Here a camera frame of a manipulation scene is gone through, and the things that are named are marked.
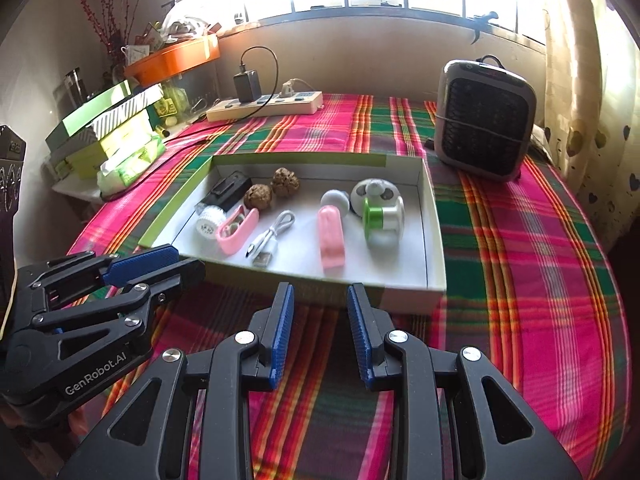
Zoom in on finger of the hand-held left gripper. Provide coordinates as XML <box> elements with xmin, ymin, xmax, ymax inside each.
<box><xmin>17</xmin><ymin>244</ymin><xmax>179</xmax><ymax>311</ymax></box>
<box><xmin>30</xmin><ymin>258</ymin><xmax>207</xmax><ymax>346</ymax></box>

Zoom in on white usb cable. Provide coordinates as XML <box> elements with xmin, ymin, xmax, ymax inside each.
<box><xmin>245</xmin><ymin>210</ymin><xmax>297</xmax><ymax>267</ymax></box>

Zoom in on cream power strip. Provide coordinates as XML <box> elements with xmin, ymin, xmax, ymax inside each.
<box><xmin>206</xmin><ymin>91</ymin><xmax>323</xmax><ymax>122</ymax></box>

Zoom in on yellow green packet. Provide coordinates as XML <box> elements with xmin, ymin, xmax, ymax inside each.
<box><xmin>155</xmin><ymin>85</ymin><xmax>188</xmax><ymax>116</ymax></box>

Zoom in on green tissue pack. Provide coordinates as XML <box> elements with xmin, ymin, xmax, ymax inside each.
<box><xmin>96</xmin><ymin>137</ymin><xmax>167</xmax><ymax>201</ymax></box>

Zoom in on heart print curtain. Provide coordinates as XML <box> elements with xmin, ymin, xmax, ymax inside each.
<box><xmin>542</xmin><ymin>0</ymin><xmax>640</xmax><ymax>241</ymax></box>

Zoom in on white cardboard box green rim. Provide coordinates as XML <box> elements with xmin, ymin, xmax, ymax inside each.
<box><xmin>137</xmin><ymin>152</ymin><xmax>447</xmax><ymax>313</ymax></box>

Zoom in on white mug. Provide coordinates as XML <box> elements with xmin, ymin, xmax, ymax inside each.
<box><xmin>120</xmin><ymin>44</ymin><xmax>151</xmax><ymax>67</ymax></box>

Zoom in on small white jar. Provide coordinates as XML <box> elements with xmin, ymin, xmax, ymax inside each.
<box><xmin>195</xmin><ymin>205</ymin><xmax>228</xmax><ymax>243</ymax></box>

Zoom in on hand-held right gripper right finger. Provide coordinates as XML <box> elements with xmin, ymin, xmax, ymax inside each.
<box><xmin>346</xmin><ymin>282</ymin><xmax>583</xmax><ymax>480</ymax></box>

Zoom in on pink cable winder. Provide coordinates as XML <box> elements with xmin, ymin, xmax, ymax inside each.
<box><xmin>216</xmin><ymin>206</ymin><xmax>261</xmax><ymax>256</ymax></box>
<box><xmin>317</xmin><ymin>206</ymin><xmax>347</xmax><ymax>270</ymax></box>

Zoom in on brown walnut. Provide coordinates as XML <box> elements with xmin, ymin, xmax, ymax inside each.
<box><xmin>243</xmin><ymin>183</ymin><xmax>274</xmax><ymax>209</ymax></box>
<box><xmin>270</xmin><ymin>166</ymin><xmax>301</xmax><ymax>192</ymax></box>

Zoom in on black charger adapter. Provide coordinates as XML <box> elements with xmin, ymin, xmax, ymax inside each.
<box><xmin>234</xmin><ymin>62</ymin><xmax>262</xmax><ymax>103</ymax></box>

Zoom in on red flower branches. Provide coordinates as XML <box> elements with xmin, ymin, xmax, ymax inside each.
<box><xmin>72</xmin><ymin>0</ymin><xmax>138</xmax><ymax>56</ymax></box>

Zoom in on plaid tablecloth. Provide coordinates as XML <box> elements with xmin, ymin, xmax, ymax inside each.
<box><xmin>67</xmin><ymin>91</ymin><xmax>633</xmax><ymax>480</ymax></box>

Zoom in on yellow green box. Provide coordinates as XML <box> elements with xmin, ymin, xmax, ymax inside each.
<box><xmin>65</xmin><ymin>110</ymin><xmax>153</xmax><ymax>176</ymax></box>

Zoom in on white round ball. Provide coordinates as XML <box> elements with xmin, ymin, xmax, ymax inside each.
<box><xmin>320</xmin><ymin>189</ymin><xmax>351</xmax><ymax>218</ymax></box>

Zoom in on green and white spool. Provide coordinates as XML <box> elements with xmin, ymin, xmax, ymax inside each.
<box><xmin>361</xmin><ymin>195</ymin><xmax>406</xmax><ymax>248</ymax></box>

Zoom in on orange tray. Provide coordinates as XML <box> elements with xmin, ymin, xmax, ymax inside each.
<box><xmin>123</xmin><ymin>35</ymin><xmax>221</xmax><ymax>86</ymax></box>

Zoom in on white round panda gadget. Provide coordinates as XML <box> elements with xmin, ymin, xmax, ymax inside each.
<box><xmin>350</xmin><ymin>177</ymin><xmax>400</xmax><ymax>218</ymax></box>

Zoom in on black window hook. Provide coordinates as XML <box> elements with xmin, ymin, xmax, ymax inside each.
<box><xmin>470</xmin><ymin>11</ymin><xmax>500</xmax><ymax>43</ymax></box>

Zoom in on glass jar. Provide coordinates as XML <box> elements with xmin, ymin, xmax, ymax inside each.
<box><xmin>52</xmin><ymin>67</ymin><xmax>83</xmax><ymax>106</ymax></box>

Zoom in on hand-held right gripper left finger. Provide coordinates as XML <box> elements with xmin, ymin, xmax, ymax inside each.
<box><xmin>57</xmin><ymin>282</ymin><xmax>296</xmax><ymax>480</ymax></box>

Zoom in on grey space heater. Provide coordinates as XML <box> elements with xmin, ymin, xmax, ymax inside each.
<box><xmin>433</xmin><ymin>55</ymin><xmax>538</xmax><ymax>183</ymax></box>

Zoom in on black clear plastic device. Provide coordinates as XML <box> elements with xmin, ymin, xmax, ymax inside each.
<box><xmin>194</xmin><ymin>171</ymin><xmax>253</xmax><ymax>213</ymax></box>

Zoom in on black charger cable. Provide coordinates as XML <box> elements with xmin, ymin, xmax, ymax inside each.
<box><xmin>165</xmin><ymin>46</ymin><xmax>280</xmax><ymax>147</ymax></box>

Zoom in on crumpled plastic bags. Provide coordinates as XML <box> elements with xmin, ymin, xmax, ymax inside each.
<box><xmin>147</xmin><ymin>2</ymin><xmax>223</xmax><ymax>48</ymax></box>

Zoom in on green striped box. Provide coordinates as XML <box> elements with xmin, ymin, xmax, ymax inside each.
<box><xmin>92</xmin><ymin>85</ymin><xmax>165</xmax><ymax>138</ymax></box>

